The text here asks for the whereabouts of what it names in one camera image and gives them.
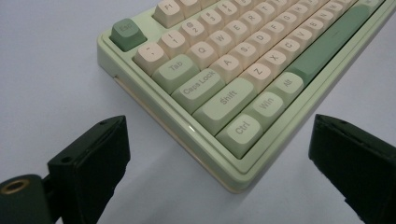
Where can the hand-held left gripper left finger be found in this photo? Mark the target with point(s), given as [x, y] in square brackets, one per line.
[90, 165]

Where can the green and cream keyboard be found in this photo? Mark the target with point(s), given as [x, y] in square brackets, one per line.
[224, 102]

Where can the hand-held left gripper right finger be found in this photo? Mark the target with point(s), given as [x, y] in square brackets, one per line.
[358, 165]

